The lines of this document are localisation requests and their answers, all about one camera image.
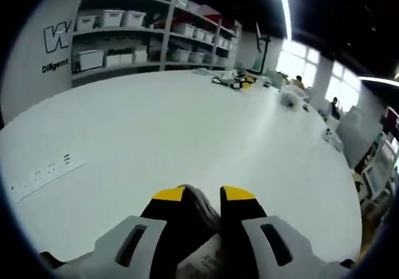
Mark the grey towel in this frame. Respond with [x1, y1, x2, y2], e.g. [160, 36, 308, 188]
[175, 183, 226, 279]

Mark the white small device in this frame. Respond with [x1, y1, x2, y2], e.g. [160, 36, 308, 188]
[322, 127, 344, 151]

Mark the white power strip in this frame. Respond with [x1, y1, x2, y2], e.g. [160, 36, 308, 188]
[8, 151, 89, 204]

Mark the crumpled clear plastic bag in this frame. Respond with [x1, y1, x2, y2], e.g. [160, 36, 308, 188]
[279, 89, 305, 109]

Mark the yellow black device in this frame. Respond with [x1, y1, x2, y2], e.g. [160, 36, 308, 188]
[211, 72, 260, 90]

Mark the grey desk partition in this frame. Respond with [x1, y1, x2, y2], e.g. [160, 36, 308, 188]
[335, 106, 385, 169]

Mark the black tripod stand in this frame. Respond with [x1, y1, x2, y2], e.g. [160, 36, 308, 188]
[254, 22, 272, 74]

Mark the ceiling light strip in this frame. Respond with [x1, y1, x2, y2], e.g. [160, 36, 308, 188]
[275, 0, 293, 40]
[357, 75, 399, 89]

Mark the grey metal shelf rack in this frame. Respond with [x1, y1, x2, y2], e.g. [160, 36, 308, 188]
[70, 0, 243, 81]

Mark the row of white storage bins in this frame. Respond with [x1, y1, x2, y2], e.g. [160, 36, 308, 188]
[76, 0, 233, 71]

